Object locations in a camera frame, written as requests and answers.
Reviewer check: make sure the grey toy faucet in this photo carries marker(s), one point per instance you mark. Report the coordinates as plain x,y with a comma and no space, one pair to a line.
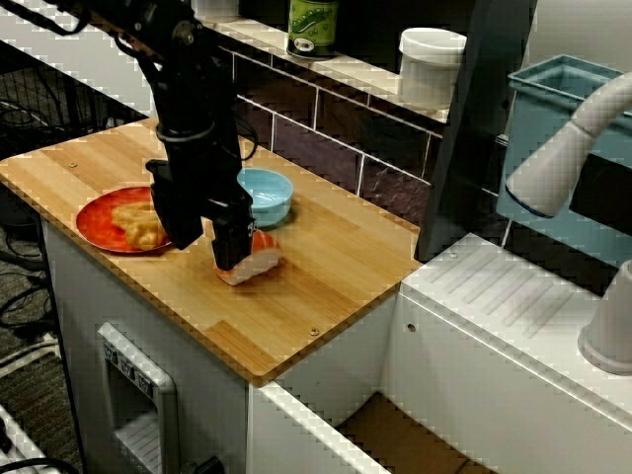
553,168

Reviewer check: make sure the brown toy chicken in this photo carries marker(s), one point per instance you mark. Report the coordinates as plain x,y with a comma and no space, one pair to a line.
133,222

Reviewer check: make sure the teal plastic box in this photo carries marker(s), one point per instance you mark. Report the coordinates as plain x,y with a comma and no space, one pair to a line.
543,99

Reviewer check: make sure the dark shelf upright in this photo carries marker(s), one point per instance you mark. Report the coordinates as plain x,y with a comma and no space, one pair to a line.
469,148

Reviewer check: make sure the green can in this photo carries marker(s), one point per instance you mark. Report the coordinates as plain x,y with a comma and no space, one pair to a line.
311,29

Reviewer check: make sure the white kitchen cabinet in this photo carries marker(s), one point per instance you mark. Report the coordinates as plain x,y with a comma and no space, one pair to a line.
74,296

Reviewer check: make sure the salmon sushi toy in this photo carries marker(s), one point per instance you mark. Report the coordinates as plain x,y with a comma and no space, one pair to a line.
261,257

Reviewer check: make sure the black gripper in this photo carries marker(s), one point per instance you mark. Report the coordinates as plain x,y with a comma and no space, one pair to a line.
202,168

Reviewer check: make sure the brown cardboard sheet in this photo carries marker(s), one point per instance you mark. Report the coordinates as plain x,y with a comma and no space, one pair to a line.
395,434

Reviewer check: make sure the red plate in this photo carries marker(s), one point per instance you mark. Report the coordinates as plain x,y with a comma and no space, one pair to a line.
96,222

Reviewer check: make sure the white toy sink unit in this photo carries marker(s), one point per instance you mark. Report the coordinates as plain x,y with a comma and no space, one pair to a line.
494,355

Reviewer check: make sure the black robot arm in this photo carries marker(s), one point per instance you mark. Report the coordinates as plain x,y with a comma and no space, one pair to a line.
192,84

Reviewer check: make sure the white plastic cup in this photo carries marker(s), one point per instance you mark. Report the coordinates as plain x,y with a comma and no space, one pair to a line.
429,74

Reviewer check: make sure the grey dispenser panel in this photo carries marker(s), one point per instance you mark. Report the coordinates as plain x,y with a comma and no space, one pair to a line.
163,395

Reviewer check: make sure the light blue bowl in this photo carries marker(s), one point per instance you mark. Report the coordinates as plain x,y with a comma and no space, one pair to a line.
271,197

